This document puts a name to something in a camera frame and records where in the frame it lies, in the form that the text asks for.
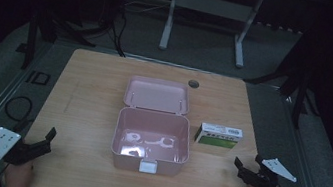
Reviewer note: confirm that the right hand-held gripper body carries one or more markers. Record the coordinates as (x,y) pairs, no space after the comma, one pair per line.
(264,176)

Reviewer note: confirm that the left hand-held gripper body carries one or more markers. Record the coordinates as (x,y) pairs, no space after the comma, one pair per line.
(12,146)

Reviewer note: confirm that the white and green medicine box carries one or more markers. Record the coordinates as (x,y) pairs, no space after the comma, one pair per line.
(219,136)

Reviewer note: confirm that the pink plastic box with lid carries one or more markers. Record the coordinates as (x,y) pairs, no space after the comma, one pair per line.
(153,128)

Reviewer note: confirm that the person's left hand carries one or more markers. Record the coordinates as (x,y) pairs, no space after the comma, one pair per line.
(18,176)

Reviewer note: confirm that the black tripod stand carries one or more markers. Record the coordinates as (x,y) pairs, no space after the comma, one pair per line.
(298,80)
(51,26)

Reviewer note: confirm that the black floor bracket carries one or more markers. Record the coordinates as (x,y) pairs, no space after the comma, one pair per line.
(38,78)

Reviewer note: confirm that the white metal desk frame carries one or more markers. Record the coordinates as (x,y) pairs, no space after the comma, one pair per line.
(213,6)

